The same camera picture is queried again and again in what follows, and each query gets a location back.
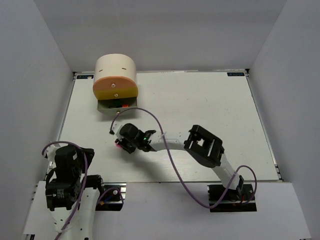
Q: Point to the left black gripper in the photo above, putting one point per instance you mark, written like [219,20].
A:
[81,153]

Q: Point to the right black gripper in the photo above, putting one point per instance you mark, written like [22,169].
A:
[123,143]

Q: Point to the grey bottom drawer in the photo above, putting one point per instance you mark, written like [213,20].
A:
[106,106]

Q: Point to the green highlighter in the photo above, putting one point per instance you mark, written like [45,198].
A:
[116,103]

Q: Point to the yellow drawer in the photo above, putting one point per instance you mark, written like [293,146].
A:
[120,93]

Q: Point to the pink top drawer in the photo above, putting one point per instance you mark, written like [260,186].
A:
[113,82]

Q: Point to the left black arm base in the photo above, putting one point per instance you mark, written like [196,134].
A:
[112,197]

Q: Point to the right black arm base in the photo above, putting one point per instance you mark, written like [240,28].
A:
[230,202]

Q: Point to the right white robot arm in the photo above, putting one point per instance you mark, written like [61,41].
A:
[206,148]

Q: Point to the cream round drawer cabinet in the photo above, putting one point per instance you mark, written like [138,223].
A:
[115,65]

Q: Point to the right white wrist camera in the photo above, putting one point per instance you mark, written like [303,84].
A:
[115,130]

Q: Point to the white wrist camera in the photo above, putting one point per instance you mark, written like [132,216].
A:
[115,130]
[50,153]

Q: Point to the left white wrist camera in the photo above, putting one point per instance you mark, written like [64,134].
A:
[50,153]

